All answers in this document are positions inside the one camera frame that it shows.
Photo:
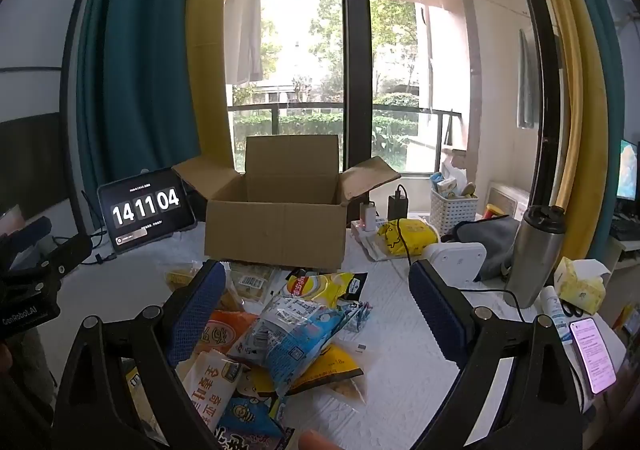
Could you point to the white charger plug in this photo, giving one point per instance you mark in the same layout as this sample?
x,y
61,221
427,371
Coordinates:
x,y
369,216

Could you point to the black tablet with clock display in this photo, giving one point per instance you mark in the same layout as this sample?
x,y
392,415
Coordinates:
x,y
145,210

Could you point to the orange snack packet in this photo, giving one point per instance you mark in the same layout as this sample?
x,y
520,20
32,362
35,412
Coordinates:
x,y
225,330

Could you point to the hanging white garment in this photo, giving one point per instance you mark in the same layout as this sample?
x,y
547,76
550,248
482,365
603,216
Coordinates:
x,y
245,35

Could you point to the smartphone with lit screen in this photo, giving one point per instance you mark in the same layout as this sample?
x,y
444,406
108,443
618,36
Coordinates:
x,y
592,355

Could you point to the blue clear snack packet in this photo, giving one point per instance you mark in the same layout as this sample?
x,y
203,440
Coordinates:
x,y
295,340

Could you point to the white appliance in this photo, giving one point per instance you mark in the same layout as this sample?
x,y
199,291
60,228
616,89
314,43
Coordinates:
x,y
510,200

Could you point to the yellow cartoon snack packet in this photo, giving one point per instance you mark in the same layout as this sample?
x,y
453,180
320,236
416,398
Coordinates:
x,y
257,382

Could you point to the yellow curtain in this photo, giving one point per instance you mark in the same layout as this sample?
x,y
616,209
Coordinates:
x,y
580,130
210,55

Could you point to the brown cardboard box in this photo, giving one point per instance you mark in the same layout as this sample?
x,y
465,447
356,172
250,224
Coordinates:
x,y
275,235

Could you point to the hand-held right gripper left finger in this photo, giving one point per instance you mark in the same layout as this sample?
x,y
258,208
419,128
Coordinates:
x,y
200,310

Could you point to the clear yellow pastry packet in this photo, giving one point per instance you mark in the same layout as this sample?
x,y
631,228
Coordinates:
x,y
180,277

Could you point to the yellow chips bag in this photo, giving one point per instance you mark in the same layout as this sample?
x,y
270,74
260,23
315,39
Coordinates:
x,y
320,287

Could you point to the white orange-print snack packet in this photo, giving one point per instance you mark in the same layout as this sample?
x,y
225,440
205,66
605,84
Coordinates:
x,y
210,390

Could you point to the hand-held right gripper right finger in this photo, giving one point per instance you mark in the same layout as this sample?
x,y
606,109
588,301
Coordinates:
x,y
435,310

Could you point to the clear beige pastry packet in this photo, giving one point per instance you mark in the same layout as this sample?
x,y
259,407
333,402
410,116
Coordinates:
x,y
252,282

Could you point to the white woven basket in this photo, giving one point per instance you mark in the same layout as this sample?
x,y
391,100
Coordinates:
x,y
452,212

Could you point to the grey fabric bag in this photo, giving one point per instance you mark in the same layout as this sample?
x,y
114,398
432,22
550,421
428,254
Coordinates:
x,y
492,240

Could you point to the yellow tissue box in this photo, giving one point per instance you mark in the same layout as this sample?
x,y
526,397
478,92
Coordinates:
x,y
580,287

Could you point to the black keyboard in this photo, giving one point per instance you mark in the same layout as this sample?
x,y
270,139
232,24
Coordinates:
x,y
625,229

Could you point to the black balcony railing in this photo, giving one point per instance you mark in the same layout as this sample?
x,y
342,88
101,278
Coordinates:
x,y
300,106

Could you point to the white flat device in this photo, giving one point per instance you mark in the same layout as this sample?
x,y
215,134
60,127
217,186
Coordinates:
x,y
457,257

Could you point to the computer monitor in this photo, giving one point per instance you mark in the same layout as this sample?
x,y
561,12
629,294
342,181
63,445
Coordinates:
x,y
627,170

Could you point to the clear bread packet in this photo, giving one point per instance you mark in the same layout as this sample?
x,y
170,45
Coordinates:
x,y
350,387

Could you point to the yellow black-edged snack packet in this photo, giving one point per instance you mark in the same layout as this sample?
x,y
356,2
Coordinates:
x,y
330,365

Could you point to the white plastic bottle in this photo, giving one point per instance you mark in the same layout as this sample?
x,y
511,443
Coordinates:
x,y
555,312

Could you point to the hanging grey towel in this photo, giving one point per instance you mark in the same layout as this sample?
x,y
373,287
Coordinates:
x,y
526,80

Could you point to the blue bee snack packet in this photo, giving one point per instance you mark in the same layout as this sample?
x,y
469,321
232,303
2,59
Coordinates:
x,y
245,422

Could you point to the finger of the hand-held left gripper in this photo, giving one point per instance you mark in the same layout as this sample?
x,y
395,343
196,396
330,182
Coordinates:
x,y
32,232
72,254

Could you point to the teal curtain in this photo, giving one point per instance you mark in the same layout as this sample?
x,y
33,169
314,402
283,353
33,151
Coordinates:
x,y
612,105
135,80

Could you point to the black window frame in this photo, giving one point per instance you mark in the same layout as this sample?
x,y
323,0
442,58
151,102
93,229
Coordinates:
x,y
356,55

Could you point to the black power adapter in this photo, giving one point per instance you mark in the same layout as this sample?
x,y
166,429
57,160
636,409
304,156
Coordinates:
x,y
398,207

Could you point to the white power strip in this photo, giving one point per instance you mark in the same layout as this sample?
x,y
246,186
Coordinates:
x,y
372,245

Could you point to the person's right hand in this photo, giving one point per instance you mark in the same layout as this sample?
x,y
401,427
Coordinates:
x,y
320,441

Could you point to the stainless steel tumbler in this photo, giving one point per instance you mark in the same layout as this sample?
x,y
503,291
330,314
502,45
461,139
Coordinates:
x,y
532,255

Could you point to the yellow cartoon bag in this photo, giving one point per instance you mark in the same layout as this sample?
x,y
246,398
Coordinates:
x,y
407,235

